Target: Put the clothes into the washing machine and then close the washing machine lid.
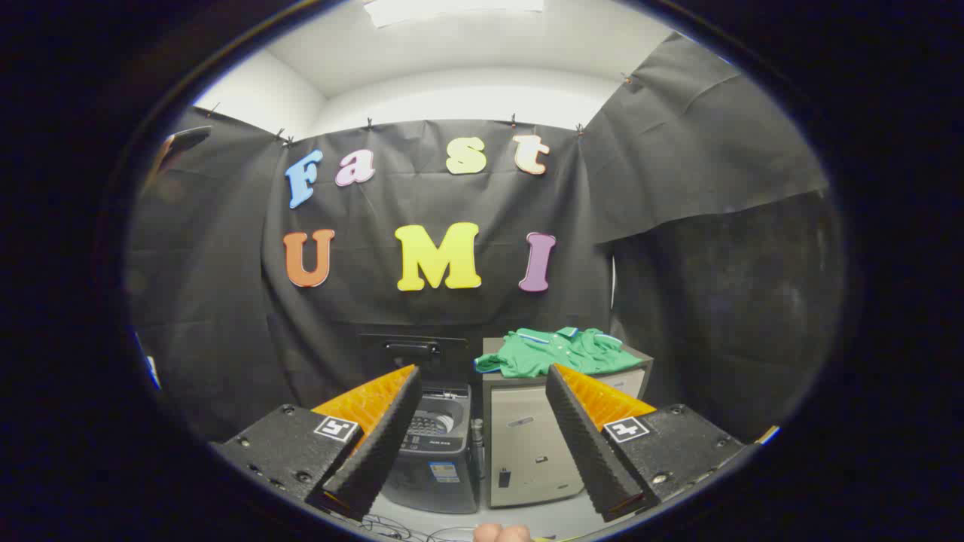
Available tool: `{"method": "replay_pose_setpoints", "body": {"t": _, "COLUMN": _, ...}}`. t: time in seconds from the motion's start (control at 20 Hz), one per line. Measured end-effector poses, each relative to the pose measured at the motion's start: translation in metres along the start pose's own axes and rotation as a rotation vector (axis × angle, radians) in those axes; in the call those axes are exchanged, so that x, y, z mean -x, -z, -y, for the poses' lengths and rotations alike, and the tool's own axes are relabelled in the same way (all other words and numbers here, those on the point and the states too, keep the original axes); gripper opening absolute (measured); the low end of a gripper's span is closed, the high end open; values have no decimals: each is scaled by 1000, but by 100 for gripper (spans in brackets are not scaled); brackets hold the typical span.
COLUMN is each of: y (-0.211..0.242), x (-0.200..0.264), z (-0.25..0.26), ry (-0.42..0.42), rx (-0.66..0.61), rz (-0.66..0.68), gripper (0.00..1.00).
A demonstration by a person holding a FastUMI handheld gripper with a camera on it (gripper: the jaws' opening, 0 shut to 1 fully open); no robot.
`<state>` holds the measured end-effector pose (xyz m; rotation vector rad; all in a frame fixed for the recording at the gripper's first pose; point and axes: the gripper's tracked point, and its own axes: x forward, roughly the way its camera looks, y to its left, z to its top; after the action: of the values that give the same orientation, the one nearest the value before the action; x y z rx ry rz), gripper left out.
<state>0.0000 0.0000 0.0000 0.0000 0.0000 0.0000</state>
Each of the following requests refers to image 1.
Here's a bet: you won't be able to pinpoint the ceiling light panel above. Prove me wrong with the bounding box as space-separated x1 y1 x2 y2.
364 0 545 29

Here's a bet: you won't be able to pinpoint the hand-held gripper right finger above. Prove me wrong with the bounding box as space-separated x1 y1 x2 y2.
545 364 748 522

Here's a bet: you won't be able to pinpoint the thin floor cables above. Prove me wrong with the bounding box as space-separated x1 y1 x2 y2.
331 512 483 542

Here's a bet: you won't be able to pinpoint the beige cabinet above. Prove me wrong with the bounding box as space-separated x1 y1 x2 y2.
482 337 654 509

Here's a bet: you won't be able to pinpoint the green polo shirt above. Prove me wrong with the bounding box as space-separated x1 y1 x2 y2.
473 326 647 379

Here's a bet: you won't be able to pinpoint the black backdrop cloth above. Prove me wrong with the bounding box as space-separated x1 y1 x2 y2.
124 34 848 445

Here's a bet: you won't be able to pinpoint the grey washing machine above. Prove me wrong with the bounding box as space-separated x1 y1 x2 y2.
380 384 483 515

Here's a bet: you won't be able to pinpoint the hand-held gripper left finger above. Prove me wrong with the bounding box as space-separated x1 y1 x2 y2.
211 364 423 520

